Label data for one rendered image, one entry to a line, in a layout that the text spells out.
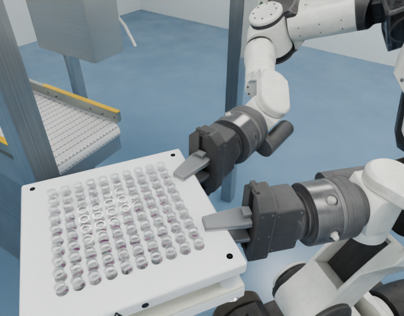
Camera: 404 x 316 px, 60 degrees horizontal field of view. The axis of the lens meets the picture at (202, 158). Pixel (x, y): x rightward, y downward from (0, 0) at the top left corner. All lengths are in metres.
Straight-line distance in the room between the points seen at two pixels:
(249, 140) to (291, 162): 1.72
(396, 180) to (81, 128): 0.84
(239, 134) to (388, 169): 0.23
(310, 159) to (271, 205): 1.94
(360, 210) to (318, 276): 0.42
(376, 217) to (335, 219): 0.07
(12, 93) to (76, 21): 0.28
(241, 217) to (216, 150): 0.12
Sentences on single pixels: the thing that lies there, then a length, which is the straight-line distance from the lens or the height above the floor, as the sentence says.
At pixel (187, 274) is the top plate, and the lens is 0.41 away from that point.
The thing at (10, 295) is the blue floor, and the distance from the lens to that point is 1.81.
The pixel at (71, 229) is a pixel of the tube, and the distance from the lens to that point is 0.46.
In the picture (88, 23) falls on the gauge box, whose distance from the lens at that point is 0.91.
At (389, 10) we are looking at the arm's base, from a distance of 0.80.
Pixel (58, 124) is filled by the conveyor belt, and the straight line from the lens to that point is 1.13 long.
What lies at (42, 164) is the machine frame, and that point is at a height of 0.91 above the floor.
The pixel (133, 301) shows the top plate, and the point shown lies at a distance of 0.40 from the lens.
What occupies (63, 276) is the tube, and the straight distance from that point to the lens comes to 0.43.
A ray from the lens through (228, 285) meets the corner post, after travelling 0.45.
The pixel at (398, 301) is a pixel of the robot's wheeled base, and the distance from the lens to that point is 1.34.
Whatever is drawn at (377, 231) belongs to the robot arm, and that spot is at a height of 1.00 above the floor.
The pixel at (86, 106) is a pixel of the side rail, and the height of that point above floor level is 0.85.
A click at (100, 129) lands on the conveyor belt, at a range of 1.06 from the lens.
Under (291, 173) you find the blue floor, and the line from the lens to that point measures 2.21.
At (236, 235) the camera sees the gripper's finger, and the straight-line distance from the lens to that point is 0.47.
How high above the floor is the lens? 1.38
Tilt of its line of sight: 38 degrees down
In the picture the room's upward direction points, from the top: straight up
